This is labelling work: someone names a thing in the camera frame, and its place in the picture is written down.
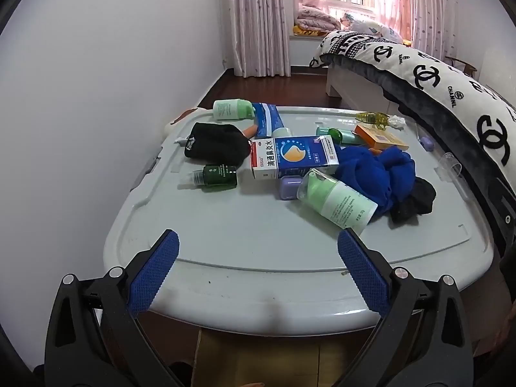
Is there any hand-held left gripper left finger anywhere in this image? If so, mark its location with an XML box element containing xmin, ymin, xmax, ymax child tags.
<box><xmin>44</xmin><ymin>229</ymin><xmax>190</xmax><ymax>387</ymax></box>

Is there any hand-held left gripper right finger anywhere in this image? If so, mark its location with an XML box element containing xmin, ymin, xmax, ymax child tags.
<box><xmin>337</xmin><ymin>228</ymin><xmax>473</xmax><ymax>387</ymax></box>

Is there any green white bottle clear cap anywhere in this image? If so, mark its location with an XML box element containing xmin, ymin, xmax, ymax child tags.
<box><xmin>297</xmin><ymin>168</ymin><xmax>379</xmax><ymax>235</ymax></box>

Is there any black cloth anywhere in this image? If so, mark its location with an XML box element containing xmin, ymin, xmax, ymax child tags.
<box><xmin>390</xmin><ymin>177</ymin><xmax>438</xmax><ymax>223</ymax></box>

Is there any blue cloth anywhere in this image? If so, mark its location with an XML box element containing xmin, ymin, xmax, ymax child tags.
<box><xmin>334</xmin><ymin>146</ymin><xmax>417</xmax><ymax>215</ymax></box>

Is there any small purple case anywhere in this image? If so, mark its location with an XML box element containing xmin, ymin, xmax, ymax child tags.
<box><xmin>276</xmin><ymin>175</ymin><xmax>309</xmax><ymax>202</ymax></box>

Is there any dark green spray bottle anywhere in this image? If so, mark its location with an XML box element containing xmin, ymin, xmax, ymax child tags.
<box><xmin>178</xmin><ymin>164</ymin><xmax>239</xmax><ymax>192</ymax></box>

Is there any blue and white medicine box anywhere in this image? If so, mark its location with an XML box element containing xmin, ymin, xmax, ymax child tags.
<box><xmin>249</xmin><ymin>135</ymin><xmax>340</xmax><ymax>180</ymax></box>

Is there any teal tube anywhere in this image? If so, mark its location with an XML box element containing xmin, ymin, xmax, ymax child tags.
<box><xmin>315</xmin><ymin>126</ymin><xmax>364</xmax><ymax>146</ymax></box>

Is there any orange cardboard box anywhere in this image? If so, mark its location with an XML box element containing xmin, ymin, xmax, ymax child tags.
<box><xmin>354</xmin><ymin>124</ymin><xmax>410</xmax><ymax>151</ymax></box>

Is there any clear plastic cup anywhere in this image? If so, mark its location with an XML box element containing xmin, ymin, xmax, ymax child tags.
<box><xmin>437</xmin><ymin>152</ymin><xmax>462</xmax><ymax>179</ymax></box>

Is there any black fabric pouch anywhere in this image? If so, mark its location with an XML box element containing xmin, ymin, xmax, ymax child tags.
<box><xmin>184</xmin><ymin>122</ymin><xmax>253</xmax><ymax>167</ymax></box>

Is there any yellow green plastic packaging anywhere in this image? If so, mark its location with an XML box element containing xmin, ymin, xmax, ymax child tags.
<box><xmin>355</xmin><ymin>110</ymin><xmax>390</xmax><ymax>127</ymax></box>

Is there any white bottle with green cap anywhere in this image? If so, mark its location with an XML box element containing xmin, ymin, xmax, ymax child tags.
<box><xmin>213</xmin><ymin>99</ymin><xmax>254</xmax><ymax>121</ymax></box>

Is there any blue and white pouch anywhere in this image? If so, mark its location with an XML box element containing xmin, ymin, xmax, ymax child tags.
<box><xmin>252</xmin><ymin>103</ymin><xmax>293</xmax><ymax>138</ymax></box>

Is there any black and white printed blanket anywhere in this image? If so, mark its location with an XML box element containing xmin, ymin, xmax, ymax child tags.
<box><xmin>310</xmin><ymin>30</ymin><xmax>516</xmax><ymax>251</ymax></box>

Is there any wooden chair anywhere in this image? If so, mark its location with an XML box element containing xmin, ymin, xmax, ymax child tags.
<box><xmin>445</xmin><ymin>56</ymin><xmax>479</xmax><ymax>78</ymax></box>

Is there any floral quilt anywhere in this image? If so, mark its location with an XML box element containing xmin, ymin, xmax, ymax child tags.
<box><xmin>341</xmin><ymin>12</ymin><xmax>404</xmax><ymax>44</ymax></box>

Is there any pink folded quilt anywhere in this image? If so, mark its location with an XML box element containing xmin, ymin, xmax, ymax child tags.
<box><xmin>292</xmin><ymin>3</ymin><xmax>344</xmax><ymax>38</ymax></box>

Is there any pink patterned curtain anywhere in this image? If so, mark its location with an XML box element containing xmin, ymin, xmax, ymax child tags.
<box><xmin>232</xmin><ymin>0</ymin><xmax>301</xmax><ymax>78</ymax></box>
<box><xmin>397</xmin><ymin>0</ymin><xmax>455</xmax><ymax>62</ymax></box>

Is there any white bed frame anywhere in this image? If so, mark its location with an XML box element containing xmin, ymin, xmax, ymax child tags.
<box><xmin>325</xmin><ymin>62</ymin><xmax>404</xmax><ymax>115</ymax></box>

